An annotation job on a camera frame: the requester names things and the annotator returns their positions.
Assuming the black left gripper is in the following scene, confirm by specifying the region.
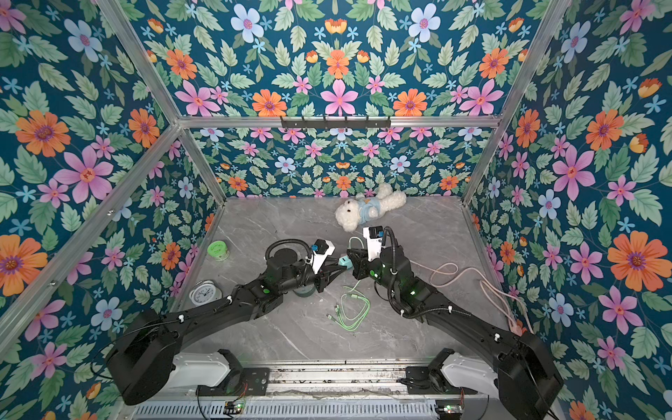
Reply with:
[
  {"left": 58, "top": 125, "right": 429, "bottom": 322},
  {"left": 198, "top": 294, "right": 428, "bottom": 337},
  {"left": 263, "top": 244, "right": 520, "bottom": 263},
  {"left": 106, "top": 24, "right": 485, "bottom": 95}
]
[{"left": 275, "top": 257, "right": 346, "bottom": 296}]

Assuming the teal charger adapter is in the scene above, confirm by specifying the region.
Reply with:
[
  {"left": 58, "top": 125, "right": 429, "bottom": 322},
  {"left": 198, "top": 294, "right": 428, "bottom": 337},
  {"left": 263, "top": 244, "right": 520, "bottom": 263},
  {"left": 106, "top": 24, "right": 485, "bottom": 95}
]
[{"left": 338, "top": 255, "right": 353, "bottom": 269}]

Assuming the green charging cable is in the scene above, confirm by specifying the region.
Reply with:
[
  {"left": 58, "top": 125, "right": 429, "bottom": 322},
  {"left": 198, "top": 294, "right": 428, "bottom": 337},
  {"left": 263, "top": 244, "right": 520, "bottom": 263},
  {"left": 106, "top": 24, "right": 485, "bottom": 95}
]
[{"left": 326, "top": 235, "right": 375, "bottom": 333}]

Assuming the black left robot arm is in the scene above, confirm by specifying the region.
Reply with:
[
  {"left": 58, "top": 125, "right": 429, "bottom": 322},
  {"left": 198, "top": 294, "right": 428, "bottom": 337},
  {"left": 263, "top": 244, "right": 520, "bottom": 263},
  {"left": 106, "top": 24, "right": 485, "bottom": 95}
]
[{"left": 105, "top": 257, "right": 347, "bottom": 406}]

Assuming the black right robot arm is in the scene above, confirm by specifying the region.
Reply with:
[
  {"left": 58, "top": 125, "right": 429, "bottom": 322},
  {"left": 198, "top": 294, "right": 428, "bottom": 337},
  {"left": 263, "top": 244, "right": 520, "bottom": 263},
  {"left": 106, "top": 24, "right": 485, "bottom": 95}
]
[{"left": 346, "top": 245, "right": 565, "bottom": 419}]

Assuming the white teddy bear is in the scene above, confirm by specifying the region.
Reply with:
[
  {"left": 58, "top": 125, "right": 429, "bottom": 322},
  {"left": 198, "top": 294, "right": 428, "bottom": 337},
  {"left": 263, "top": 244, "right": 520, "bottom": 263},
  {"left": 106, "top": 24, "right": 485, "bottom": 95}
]
[{"left": 334, "top": 183, "right": 407, "bottom": 232}]

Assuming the white alarm clock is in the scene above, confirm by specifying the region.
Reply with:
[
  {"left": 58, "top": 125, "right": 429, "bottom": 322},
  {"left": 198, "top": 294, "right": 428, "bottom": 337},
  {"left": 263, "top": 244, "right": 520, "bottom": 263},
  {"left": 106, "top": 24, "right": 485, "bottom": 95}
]
[{"left": 189, "top": 280, "right": 222, "bottom": 306}]

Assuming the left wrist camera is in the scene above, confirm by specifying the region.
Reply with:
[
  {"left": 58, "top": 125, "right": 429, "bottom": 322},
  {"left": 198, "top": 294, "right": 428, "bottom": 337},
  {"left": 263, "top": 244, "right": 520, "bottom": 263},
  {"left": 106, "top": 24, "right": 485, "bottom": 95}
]
[{"left": 311, "top": 239, "right": 335, "bottom": 274}]

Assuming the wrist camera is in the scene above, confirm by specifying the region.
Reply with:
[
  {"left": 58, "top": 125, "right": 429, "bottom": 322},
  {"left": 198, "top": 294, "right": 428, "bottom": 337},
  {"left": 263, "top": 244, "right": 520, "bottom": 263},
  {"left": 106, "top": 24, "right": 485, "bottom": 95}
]
[
  {"left": 311, "top": 239, "right": 335, "bottom": 274},
  {"left": 362, "top": 226, "right": 384, "bottom": 262}
]

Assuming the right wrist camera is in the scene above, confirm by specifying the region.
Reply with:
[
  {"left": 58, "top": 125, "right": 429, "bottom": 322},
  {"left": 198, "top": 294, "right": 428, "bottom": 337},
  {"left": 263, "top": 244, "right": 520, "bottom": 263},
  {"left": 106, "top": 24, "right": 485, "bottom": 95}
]
[{"left": 362, "top": 226, "right": 384, "bottom": 262}]

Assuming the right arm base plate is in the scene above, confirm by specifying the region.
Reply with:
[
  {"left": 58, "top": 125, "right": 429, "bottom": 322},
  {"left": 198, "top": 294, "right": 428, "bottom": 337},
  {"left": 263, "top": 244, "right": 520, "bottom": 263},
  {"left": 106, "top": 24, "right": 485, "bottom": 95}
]
[{"left": 397, "top": 366, "right": 477, "bottom": 396}]

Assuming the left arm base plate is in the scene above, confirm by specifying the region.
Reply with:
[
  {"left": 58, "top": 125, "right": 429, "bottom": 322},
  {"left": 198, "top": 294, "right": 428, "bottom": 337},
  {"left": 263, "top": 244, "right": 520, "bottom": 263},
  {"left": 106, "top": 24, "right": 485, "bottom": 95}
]
[{"left": 197, "top": 367, "right": 271, "bottom": 397}]

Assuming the black hook rail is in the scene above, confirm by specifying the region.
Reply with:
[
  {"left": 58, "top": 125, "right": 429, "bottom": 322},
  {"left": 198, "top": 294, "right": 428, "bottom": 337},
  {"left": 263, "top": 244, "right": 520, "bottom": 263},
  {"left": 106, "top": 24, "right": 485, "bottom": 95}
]
[{"left": 280, "top": 117, "right": 392, "bottom": 130}]

